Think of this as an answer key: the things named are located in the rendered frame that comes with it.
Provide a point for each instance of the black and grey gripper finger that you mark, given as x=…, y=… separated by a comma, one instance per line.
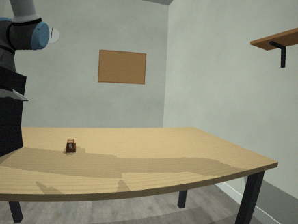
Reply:
x=5, y=91

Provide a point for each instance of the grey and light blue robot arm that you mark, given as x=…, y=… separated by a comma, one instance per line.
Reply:
x=25, y=31

